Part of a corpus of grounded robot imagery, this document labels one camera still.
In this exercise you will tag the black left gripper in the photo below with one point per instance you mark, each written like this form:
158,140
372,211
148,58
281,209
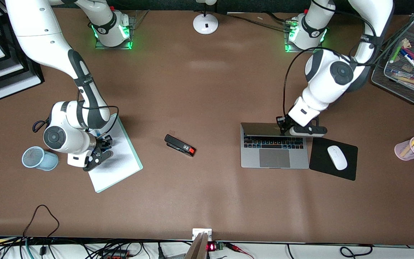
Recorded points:
283,124

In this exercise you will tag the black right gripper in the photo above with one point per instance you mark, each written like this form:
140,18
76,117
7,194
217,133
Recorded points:
102,142

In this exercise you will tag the silver laptop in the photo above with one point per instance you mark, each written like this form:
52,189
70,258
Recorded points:
282,158

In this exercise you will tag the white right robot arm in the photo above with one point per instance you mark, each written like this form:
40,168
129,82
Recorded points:
41,36

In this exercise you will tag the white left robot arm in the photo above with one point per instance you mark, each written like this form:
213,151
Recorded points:
322,97

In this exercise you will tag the white marker with printed label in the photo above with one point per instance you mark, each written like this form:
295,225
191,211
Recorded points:
401,73

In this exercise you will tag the yellow marker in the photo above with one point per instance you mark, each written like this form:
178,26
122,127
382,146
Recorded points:
410,145

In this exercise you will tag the green marker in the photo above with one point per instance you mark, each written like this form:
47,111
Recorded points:
397,52

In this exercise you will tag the white marker with blue cap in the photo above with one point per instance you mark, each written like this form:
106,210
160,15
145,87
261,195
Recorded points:
412,62

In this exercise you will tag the teal clipboard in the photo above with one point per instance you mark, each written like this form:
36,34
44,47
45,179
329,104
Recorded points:
130,144

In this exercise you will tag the white paper sheet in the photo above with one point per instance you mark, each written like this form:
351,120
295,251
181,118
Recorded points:
117,165

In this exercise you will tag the black mouse pad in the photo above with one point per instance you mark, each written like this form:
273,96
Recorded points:
318,162

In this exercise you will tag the blue mesh pen cup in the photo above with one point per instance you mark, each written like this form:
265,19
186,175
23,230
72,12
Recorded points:
45,162

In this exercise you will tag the white computer mouse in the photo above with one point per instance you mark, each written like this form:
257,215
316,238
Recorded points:
337,157

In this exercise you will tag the black scissors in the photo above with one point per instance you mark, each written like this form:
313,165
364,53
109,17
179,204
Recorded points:
33,126

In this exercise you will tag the black stapler with red end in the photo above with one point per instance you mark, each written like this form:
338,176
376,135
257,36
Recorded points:
178,144

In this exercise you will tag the black stacked document tray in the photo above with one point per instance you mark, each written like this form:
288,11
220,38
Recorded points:
31,68

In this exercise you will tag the black device with orange buttons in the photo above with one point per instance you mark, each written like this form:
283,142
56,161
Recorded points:
115,253

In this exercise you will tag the pink pen cup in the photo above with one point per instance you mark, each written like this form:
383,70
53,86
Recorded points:
403,154

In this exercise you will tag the white lamp base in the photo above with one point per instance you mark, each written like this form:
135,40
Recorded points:
205,23

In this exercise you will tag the grey mesh desk tray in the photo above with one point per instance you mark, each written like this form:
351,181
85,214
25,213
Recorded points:
412,91

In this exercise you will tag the yellow highlighter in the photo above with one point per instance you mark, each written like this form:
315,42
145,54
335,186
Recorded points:
412,81

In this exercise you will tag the red LED display module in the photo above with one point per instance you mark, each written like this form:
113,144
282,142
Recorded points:
215,246

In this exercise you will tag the clear left arm base plate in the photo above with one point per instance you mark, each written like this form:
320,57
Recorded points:
288,43

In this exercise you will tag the clear right arm base plate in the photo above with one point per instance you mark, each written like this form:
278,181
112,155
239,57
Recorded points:
135,19

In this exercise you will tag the white mount plate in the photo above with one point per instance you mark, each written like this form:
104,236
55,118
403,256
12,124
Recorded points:
197,231

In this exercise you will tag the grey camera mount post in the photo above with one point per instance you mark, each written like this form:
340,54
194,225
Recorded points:
197,248

